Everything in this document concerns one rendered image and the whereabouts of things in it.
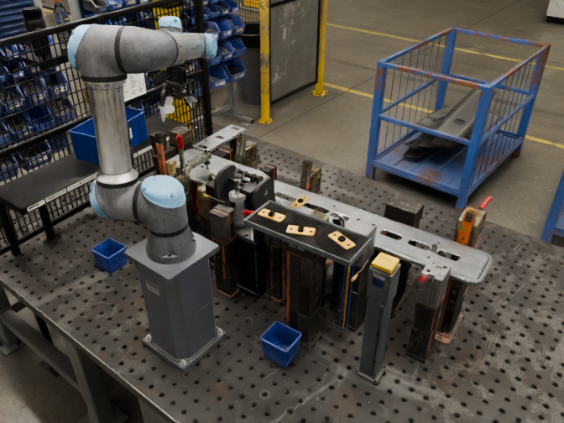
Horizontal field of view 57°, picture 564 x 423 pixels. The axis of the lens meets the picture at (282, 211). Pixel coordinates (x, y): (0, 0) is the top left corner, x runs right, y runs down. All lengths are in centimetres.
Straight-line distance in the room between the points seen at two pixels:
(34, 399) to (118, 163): 158
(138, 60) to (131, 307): 101
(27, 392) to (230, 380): 134
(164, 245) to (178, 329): 30
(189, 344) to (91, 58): 91
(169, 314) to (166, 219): 32
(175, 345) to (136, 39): 94
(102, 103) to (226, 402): 95
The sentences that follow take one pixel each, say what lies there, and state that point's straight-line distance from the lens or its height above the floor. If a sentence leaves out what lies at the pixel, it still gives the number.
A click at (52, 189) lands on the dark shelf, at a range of 221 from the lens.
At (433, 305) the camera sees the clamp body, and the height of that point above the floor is 96.
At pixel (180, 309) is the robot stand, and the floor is 95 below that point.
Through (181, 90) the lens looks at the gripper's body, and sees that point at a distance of 194.
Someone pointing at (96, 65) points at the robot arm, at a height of 166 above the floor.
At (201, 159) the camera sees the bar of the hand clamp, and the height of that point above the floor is 107.
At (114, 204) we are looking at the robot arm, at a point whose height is 128.
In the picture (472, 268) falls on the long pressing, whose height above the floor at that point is 100.
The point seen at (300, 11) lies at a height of 92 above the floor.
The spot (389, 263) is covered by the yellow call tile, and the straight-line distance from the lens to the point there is 148.
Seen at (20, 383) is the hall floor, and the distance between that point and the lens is 293.
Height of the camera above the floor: 208
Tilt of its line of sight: 34 degrees down
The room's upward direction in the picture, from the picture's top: straight up
